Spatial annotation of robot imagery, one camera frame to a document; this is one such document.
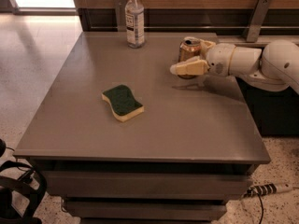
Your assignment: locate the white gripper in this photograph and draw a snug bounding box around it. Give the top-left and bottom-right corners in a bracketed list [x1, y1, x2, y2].
[170, 39, 235, 77]

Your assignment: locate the orange soda can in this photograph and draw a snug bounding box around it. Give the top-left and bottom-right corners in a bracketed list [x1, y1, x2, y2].
[177, 36, 203, 80]

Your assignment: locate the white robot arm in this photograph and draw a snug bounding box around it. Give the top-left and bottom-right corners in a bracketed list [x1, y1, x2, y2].
[170, 40, 299, 94]

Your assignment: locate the clear plastic water bottle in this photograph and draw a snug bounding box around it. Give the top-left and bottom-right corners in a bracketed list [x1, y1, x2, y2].
[125, 0, 145, 49]

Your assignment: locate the green and yellow sponge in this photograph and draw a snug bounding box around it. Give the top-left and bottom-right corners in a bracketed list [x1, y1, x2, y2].
[102, 85, 144, 122]

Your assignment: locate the grey drawer cabinet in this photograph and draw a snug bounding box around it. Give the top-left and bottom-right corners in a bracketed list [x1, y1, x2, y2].
[16, 33, 269, 224]

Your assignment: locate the white power strip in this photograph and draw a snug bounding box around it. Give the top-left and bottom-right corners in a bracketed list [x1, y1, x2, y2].
[243, 183, 293, 198]

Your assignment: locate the right metal wall bracket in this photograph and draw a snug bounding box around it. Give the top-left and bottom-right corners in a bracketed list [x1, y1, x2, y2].
[243, 0, 272, 43]

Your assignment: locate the metal wall bracket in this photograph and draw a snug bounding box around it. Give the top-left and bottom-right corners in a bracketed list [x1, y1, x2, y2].
[243, 0, 272, 43]
[114, 0, 126, 32]

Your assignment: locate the left metal wall bracket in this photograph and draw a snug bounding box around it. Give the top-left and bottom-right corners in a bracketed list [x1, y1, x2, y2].
[114, 0, 126, 32]

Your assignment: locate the black power cable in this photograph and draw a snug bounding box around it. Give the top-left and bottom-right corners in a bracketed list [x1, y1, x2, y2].
[257, 193, 265, 224]

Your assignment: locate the black strap bag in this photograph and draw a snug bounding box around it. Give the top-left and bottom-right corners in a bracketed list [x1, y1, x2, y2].
[0, 138, 48, 224]

